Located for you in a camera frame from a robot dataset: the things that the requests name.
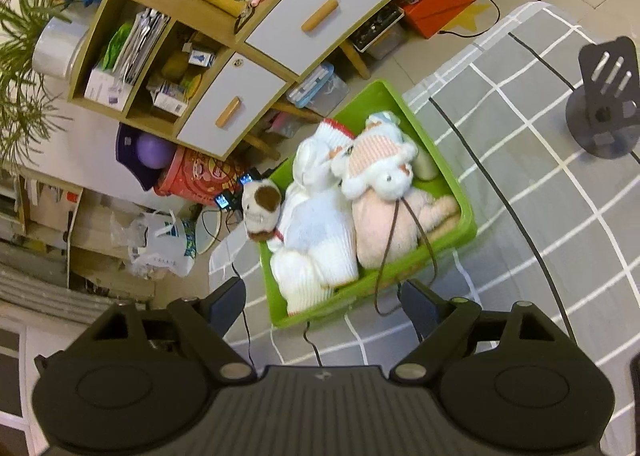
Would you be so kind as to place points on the purple ball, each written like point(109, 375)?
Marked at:
point(154, 152)

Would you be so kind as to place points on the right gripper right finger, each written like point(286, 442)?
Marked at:
point(445, 327)

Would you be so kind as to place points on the black phone stand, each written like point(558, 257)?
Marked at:
point(602, 114)

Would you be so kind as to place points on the red snack bucket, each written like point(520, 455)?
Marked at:
point(199, 178)

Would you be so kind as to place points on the orange shoe box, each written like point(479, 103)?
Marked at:
point(428, 17)

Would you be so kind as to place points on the green plastic bin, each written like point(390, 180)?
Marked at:
point(377, 96)

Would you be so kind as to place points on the white glove red cuff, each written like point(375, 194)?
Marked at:
point(312, 163)

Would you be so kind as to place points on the white plastic bag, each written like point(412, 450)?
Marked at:
point(157, 243)

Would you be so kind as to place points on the white knitted glove in bin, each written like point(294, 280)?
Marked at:
point(299, 281)

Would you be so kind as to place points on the green potted plant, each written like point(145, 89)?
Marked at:
point(28, 115)

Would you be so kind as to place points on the small screen device left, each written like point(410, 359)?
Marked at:
point(225, 200)

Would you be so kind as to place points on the wooden drawer cabinet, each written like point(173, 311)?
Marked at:
point(253, 67)

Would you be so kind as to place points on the grey checked tablecloth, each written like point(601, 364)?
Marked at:
point(555, 226)

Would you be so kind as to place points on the pink fluffy plush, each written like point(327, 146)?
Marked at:
point(377, 220)

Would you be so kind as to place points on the white fluffy sock roll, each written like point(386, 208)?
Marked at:
point(322, 227)

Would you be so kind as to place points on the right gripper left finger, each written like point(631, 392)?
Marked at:
point(202, 324)

